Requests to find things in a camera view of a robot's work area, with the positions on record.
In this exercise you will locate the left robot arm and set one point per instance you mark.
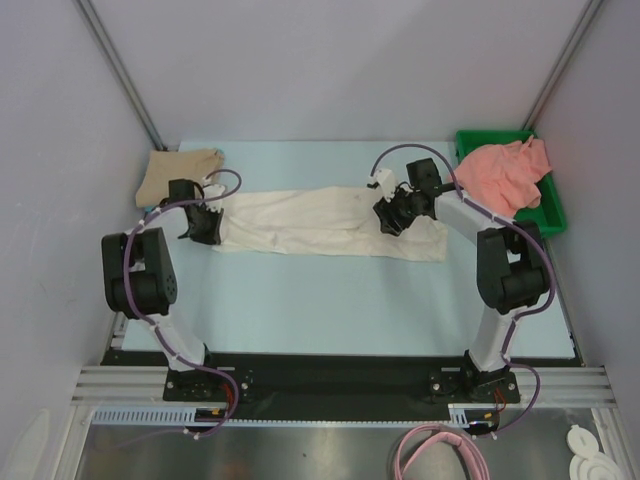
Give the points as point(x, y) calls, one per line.
point(140, 281)

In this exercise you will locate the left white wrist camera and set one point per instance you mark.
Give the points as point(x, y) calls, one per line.
point(214, 195)

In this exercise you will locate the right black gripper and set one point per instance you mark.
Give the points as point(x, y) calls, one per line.
point(391, 214)

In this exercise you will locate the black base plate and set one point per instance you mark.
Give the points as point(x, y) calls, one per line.
point(317, 388)

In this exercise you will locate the white round plastic parts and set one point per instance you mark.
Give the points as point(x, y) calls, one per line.
point(588, 462)

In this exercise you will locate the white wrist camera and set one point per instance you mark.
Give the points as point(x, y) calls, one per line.
point(214, 195)
point(384, 180)

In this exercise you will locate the slotted cable duct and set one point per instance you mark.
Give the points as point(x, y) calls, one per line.
point(158, 416)

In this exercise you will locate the cream white t shirt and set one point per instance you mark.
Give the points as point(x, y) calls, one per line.
point(331, 221)

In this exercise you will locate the aluminium corner post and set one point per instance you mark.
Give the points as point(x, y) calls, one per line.
point(568, 52)
point(106, 46)

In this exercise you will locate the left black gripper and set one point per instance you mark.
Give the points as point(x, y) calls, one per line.
point(213, 237)

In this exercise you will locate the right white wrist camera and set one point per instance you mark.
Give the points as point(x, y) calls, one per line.
point(384, 180)

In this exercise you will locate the left aluminium corner post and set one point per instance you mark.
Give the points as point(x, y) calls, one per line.
point(106, 46)

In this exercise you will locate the folded tan t shirt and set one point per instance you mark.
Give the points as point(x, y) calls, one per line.
point(165, 170)

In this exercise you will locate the green plastic bin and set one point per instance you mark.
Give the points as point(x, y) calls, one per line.
point(549, 215)

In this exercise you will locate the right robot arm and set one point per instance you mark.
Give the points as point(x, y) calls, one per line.
point(512, 268)

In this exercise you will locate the right aluminium corner post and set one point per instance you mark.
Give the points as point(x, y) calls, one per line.
point(568, 52)

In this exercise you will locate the pink t shirt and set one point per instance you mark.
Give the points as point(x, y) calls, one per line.
point(504, 178)

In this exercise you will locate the aluminium frame rail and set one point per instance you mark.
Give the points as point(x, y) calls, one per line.
point(575, 387)

